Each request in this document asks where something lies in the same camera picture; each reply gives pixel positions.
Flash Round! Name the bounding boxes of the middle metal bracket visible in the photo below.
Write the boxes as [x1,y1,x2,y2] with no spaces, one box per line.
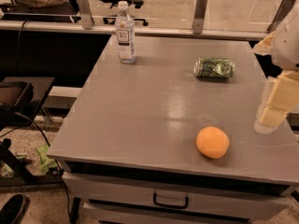
[192,0,207,35]

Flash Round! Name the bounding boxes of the black cable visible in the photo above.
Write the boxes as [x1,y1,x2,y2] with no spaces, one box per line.
[0,110,73,222]

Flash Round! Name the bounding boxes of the green crumpled bag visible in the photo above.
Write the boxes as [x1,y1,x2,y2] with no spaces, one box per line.
[36,145,58,174]

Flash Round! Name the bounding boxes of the black drawer handle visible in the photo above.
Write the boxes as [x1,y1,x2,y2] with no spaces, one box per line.
[152,193,189,210]

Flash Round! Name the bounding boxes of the left metal bracket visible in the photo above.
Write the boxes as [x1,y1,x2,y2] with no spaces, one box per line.
[77,0,93,30]

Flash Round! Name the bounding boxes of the black side cart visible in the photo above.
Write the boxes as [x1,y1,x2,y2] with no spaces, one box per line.
[0,77,54,130]

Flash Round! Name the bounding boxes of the orange ball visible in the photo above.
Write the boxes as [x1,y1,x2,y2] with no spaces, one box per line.
[196,126,230,159]

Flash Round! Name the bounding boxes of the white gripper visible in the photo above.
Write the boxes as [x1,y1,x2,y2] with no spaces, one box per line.
[252,6,299,133]

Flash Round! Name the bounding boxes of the black shoe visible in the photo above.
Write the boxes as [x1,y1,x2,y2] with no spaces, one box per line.
[0,194,30,224]

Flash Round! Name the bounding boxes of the grey table drawer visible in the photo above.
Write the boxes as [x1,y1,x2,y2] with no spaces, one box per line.
[64,173,287,220]

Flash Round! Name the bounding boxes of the lower grey drawer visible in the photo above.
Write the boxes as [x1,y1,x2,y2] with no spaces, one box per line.
[83,203,246,224]

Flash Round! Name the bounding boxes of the clear plastic water bottle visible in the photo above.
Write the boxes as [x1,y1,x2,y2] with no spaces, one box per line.
[115,1,135,63]

